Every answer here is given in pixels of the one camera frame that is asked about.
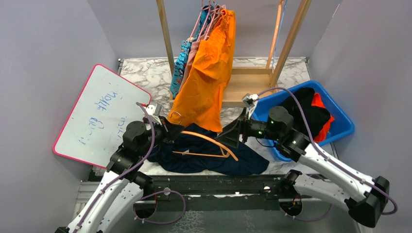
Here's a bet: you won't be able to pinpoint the pink beige shorts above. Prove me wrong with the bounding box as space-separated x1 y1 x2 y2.
179 6 208 91

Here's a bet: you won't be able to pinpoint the pink hanger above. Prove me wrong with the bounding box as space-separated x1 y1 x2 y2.
187 1 226 42

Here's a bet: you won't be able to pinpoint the black shorts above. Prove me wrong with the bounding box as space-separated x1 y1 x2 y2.
280 87 316 138

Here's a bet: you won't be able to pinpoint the blue plastic bin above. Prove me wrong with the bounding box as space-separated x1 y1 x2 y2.
252 81 355 146

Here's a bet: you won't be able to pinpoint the orange shorts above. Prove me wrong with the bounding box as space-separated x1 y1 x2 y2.
168 9 236 133

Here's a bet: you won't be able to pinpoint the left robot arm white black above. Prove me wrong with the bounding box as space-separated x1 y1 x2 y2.
56 117 185 233

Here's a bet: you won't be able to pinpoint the red-orange shorts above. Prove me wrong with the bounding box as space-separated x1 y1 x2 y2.
311 93 335 143

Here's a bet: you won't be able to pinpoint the orange hanger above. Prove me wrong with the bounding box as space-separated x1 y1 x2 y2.
265 0 287 69
171 124 239 162

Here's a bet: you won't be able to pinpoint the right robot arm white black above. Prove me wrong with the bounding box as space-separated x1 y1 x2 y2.
216 106 390 228

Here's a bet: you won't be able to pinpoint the blue shark print shorts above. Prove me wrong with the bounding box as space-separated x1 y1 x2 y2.
170 2 211 100

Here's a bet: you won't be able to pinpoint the navy shorts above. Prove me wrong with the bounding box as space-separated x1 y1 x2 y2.
147 143 269 176

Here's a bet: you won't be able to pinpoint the whiteboard with pink frame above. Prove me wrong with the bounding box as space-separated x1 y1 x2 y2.
53 64 152 167

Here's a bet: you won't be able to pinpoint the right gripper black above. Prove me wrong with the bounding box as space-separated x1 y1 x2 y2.
216 107 281 147

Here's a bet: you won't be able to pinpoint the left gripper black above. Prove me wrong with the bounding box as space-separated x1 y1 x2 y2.
138 115 185 156

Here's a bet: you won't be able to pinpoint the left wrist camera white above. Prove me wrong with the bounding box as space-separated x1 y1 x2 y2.
142 103 163 125

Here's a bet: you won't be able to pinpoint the black mounting rail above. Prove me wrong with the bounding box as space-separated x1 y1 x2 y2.
86 173 323 213

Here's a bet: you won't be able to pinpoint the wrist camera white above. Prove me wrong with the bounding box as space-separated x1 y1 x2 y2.
142 103 163 125
242 93 259 119

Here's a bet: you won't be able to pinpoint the light blue wire hanger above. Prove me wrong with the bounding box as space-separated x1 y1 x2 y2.
271 0 288 71

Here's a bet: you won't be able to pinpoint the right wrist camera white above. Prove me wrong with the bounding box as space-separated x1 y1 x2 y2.
242 93 259 119

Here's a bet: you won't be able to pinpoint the wooden clothes rack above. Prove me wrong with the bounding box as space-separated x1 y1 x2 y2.
156 0 313 108

